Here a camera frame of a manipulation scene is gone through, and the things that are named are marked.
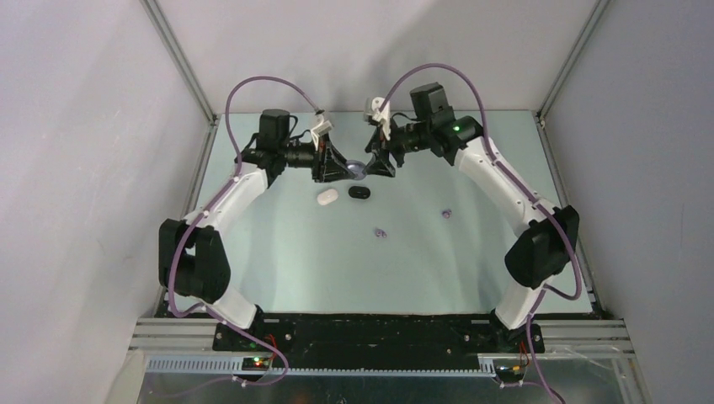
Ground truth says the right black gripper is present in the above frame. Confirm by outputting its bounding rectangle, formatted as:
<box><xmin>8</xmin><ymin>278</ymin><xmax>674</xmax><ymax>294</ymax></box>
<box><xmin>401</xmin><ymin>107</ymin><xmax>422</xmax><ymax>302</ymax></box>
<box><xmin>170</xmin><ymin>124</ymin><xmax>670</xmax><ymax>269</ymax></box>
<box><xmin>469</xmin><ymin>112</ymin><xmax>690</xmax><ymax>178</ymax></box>
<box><xmin>362</xmin><ymin>117</ymin><xmax>431</xmax><ymax>179</ymax></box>

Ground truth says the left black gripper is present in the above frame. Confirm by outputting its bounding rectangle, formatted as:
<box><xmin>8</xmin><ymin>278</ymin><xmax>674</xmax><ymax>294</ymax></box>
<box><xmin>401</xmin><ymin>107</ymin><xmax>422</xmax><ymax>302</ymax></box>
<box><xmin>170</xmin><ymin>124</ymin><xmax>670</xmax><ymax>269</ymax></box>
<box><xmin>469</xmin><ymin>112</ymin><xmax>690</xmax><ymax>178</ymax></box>
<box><xmin>279</xmin><ymin>133</ymin><xmax>354</xmax><ymax>183</ymax></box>

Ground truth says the purple earbud charging case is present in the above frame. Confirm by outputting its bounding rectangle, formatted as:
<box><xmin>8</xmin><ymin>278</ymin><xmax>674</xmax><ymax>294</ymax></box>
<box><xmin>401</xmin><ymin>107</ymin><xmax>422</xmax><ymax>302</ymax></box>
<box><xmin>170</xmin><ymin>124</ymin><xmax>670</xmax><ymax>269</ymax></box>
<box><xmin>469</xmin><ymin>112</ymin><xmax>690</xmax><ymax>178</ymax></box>
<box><xmin>346</xmin><ymin>160</ymin><xmax>367</xmax><ymax>181</ymax></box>

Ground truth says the white earbud charging case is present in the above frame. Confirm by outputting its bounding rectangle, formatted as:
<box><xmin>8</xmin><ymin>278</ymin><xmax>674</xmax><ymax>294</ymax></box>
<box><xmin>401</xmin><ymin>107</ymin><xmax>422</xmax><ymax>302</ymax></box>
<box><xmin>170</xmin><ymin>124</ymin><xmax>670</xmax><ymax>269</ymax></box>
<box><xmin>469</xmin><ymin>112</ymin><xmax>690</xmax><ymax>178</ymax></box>
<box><xmin>316</xmin><ymin>189</ymin><xmax>339</xmax><ymax>206</ymax></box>

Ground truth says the black earbud charging case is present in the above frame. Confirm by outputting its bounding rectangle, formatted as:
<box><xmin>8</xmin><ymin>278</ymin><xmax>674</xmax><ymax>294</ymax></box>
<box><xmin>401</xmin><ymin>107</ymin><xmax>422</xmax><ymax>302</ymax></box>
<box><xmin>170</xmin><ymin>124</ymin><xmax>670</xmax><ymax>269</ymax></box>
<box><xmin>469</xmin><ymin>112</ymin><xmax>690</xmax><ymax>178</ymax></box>
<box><xmin>348</xmin><ymin>186</ymin><xmax>371</xmax><ymax>200</ymax></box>

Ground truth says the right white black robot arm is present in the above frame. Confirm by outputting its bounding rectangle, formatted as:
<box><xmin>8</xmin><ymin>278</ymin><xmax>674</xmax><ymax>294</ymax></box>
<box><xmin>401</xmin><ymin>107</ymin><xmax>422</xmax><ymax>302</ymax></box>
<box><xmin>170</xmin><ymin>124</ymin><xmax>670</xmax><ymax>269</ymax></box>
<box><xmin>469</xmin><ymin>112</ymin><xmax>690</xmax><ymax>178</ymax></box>
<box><xmin>365</xmin><ymin>82</ymin><xmax>579</xmax><ymax>352</ymax></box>

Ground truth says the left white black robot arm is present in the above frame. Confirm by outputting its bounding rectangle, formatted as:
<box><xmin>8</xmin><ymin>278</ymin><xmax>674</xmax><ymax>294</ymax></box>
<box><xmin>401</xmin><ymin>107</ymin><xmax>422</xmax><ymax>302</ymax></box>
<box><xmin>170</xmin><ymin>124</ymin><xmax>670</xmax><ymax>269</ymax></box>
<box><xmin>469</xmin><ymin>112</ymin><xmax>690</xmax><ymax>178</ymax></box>
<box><xmin>158</xmin><ymin>109</ymin><xmax>354</xmax><ymax>351</ymax></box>

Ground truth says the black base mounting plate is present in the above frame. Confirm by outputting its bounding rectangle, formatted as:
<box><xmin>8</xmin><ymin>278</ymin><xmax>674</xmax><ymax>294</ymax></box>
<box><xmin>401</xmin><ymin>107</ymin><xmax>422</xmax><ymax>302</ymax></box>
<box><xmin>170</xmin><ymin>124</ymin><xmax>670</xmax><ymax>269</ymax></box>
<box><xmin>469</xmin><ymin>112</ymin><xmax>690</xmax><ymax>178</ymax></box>
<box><xmin>212</xmin><ymin>313</ymin><xmax>545</xmax><ymax>372</ymax></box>

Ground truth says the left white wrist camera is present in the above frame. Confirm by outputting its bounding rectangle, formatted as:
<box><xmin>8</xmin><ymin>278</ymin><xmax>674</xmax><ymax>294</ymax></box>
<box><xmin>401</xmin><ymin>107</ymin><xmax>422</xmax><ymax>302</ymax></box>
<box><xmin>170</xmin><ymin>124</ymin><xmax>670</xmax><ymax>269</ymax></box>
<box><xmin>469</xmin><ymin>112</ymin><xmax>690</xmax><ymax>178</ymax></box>
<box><xmin>309</xmin><ymin>111</ymin><xmax>333</xmax><ymax>150</ymax></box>

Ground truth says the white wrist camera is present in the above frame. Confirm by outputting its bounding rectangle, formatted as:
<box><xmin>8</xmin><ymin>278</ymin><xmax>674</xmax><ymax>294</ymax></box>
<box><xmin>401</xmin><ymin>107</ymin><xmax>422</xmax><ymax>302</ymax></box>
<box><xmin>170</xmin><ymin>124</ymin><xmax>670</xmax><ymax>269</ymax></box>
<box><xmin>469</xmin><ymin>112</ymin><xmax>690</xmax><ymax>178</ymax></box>
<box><xmin>309</xmin><ymin>111</ymin><xmax>333</xmax><ymax>150</ymax></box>
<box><xmin>363</xmin><ymin>97</ymin><xmax>390</xmax><ymax>126</ymax></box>

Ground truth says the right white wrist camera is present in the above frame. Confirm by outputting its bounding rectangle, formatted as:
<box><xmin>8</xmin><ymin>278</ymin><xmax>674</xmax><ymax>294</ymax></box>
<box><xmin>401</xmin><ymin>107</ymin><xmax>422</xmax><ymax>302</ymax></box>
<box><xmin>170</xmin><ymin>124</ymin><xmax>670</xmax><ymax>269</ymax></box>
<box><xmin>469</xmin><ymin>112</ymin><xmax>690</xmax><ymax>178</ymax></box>
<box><xmin>363</xmin><ymin>97</ymin><xmax>390</xmax><ymax>126</ymax></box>

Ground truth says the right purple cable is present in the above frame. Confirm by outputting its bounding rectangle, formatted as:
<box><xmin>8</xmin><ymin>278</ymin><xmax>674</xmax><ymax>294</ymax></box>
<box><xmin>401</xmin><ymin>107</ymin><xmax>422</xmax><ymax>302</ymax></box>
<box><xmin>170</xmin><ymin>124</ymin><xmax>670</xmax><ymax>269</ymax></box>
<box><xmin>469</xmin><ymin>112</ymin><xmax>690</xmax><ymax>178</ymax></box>
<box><xmin>381</xmin><ymin>62</ymin><xmax>583</xmax><ymax>404</ymax></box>

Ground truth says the purple cable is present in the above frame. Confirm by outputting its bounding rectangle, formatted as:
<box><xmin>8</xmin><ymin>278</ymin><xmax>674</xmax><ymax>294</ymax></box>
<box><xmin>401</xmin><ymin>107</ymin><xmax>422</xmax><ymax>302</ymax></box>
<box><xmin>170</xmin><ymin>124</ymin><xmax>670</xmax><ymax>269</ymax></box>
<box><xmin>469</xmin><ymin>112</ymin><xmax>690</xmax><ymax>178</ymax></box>
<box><xmin>167</xmin><ymin>76</ymin><xmax>323</xmax><ymax>387</ymax></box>
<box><xmin>381</xmin><ymin>62</ymin><xmax>583</xmax><ymax>404</ymax></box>

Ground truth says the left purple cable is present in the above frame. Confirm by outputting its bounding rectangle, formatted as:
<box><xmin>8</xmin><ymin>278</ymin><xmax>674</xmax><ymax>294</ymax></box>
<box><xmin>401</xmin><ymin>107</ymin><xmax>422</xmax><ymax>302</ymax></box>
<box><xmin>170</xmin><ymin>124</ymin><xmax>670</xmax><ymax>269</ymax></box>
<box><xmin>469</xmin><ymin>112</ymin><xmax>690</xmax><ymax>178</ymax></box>
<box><xmin>167</xmin><ymin>76</ymin><xmax>323</xmax><ymax>387</ymax></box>

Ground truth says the aluminium front frame rail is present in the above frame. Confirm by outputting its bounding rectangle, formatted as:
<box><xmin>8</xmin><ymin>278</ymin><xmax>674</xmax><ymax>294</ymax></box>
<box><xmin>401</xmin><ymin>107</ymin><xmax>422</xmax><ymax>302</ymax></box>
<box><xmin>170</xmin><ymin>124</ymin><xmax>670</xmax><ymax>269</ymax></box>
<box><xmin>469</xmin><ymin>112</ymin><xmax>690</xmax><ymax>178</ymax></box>
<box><xmin>129</xmin><ymin>318</ymin><xmax>636</xmax><ymax>359</ymax></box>

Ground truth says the left aluminium frame post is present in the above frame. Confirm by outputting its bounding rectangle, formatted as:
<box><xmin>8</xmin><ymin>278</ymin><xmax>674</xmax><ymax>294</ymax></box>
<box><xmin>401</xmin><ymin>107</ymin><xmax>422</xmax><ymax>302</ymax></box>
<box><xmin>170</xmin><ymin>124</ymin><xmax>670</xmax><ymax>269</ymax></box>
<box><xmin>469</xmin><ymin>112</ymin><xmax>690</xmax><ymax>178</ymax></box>
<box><xmin>140</xmin><ymin>0</ymin><xmax>216</xmax><ymax>125</ymax></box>

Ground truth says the aluminium frame post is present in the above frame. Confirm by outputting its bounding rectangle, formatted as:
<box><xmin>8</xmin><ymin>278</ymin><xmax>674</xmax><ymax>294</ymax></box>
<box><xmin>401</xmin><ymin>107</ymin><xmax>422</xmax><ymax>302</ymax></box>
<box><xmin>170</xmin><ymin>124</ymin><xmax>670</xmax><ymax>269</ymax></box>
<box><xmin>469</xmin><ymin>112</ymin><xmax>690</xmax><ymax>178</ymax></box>
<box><xmin>140</xmin><ymin>0</ymin><xmax>216</xmax><ymax>125</ymax></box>
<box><xmin>535</xmin><ymin>0</ymin><xmax>611</xmax><ymax>129</ymax></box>

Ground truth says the grey slotted cable duct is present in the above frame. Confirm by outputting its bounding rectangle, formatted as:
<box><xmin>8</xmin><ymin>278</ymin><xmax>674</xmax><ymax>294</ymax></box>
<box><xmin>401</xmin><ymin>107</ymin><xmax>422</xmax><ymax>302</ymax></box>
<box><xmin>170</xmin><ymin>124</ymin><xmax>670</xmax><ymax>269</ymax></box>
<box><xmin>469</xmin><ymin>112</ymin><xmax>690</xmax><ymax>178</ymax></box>
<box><xmin>145</xmin><ymin>356</ymin><xmax>498</xmax><ymax>379</ymax></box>

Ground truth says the right aluminium frame post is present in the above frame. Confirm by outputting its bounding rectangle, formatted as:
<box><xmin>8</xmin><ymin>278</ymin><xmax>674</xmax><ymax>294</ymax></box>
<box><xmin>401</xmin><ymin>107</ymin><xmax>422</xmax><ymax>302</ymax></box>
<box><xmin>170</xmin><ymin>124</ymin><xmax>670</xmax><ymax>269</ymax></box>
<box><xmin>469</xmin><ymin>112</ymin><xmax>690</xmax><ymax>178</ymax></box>
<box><xmin>535</xmin><ymin>0</ymin><xmax>611</xmax><ymax>129</ymax></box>

